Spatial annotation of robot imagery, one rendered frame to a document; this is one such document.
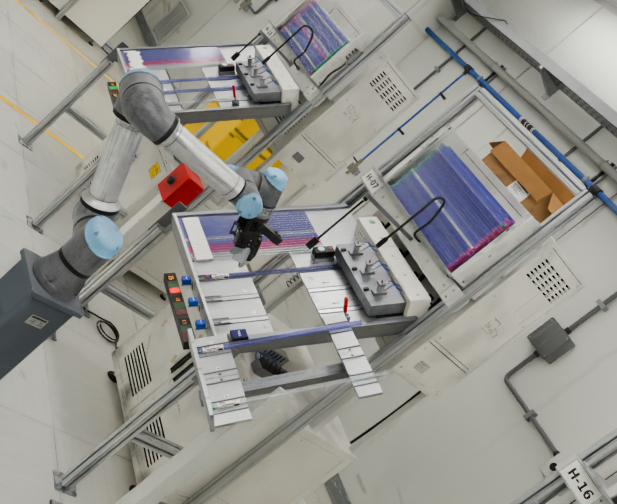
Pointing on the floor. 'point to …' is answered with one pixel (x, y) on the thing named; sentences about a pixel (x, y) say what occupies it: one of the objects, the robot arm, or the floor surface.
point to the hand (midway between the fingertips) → (242, 263)
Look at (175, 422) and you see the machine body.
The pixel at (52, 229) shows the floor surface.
